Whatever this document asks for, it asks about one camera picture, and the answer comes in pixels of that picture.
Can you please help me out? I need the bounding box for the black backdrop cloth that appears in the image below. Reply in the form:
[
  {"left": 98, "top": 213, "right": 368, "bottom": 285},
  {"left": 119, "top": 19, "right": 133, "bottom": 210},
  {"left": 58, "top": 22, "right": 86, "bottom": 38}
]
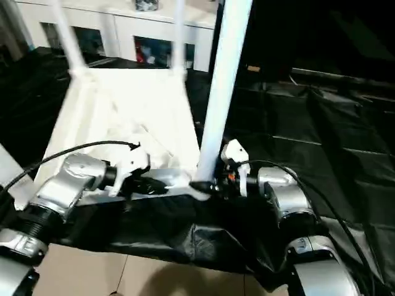
[{"left": 237, "top": 0, "right": 395, "bottom": 71}]

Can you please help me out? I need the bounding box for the dark metal bar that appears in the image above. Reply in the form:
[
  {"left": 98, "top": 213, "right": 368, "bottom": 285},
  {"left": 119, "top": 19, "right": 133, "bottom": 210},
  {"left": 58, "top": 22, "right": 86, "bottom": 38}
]
[{"left": 291, "top": 67, "right": 395, "bottom": 88}]

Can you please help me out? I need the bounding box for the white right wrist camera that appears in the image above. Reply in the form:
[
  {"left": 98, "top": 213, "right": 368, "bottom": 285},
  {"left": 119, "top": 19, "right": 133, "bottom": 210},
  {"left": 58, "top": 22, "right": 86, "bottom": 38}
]
[{"left": 220, "top": 139, "right": 251, "bottom": 197}]

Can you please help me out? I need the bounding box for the white plastic table top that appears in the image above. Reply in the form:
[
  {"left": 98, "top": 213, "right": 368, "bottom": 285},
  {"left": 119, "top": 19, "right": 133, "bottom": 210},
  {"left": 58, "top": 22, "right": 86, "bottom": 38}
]
[{"left": 14, "top": 67, "right": 214, "bottom": 213}]

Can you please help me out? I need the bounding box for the clear bag of dark parts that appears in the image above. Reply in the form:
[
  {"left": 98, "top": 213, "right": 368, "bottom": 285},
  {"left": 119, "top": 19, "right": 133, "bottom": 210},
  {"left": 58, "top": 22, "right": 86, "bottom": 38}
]
[{"left": 134, "top": 0, "right": 162, "bottom": 12}]

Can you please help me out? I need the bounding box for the grey tripod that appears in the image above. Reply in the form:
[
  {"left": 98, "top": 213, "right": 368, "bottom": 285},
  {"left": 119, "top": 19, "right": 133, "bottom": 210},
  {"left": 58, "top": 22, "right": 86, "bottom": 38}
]
[{"left": 0, "top": 0, "right": 32, "bottom": 64}]

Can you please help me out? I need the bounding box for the black plastic mat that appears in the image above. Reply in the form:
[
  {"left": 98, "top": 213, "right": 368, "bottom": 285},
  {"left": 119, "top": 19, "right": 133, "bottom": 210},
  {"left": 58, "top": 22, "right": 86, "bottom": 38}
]
[{"left": 0, "top": 46, "right": 395, "bottom": 294}]

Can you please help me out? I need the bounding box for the white plastic table leg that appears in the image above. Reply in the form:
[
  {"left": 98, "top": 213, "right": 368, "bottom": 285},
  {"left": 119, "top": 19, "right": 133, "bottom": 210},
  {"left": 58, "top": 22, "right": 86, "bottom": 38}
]
[
  {"left": 0, "top": 143, "right": 35, "bottom": 200},
  {"left": 170, "top": 0, "right": 188, "bottom": 78},
  {"left": 195, "top": 0, "right": 257, "bottom": 183},
  {"left": 54, "top": 0, "right": 89, "bottom": 78}
]

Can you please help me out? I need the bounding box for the white sideboard cabinet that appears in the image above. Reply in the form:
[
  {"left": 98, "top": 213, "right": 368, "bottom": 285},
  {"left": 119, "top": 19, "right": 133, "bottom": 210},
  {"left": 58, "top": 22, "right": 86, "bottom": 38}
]
[{"left": 18, "top": 0, "right": 219, "bottom": 73}]

